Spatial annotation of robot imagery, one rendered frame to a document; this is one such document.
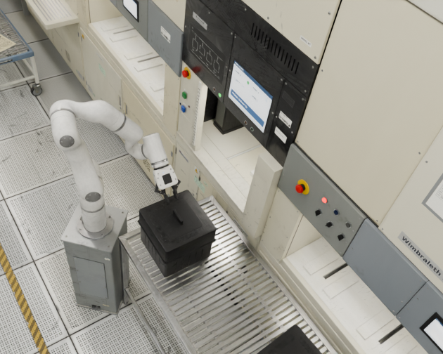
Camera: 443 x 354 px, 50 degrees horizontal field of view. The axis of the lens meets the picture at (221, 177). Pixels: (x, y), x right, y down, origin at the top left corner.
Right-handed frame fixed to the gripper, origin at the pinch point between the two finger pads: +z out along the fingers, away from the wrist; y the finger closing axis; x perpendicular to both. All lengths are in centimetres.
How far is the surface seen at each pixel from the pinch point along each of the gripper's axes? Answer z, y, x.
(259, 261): 50, 34, -1
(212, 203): 18.7, 33.0, 30.3
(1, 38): -135, -16, 226
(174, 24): -80, 38, 16
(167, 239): 17.6, -10.5, -4.4
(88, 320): 70, -47, 86
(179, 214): 10.5, 2.1, 2.6
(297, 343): 68, 12, -55
